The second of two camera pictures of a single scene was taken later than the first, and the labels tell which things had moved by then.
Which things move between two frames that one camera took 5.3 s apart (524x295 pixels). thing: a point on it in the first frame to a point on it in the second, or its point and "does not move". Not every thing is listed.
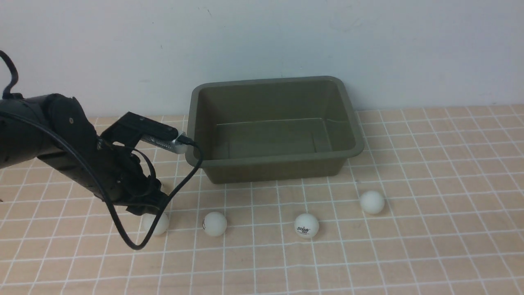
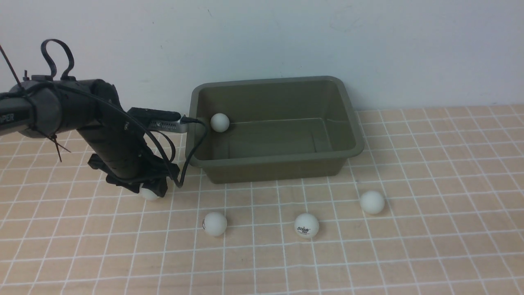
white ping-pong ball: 162,227 to 221,121
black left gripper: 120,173 to 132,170
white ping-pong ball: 372,202 does not move
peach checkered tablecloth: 434,205 does not move
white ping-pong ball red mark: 215,223 does not move
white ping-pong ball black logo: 306,225 does not move
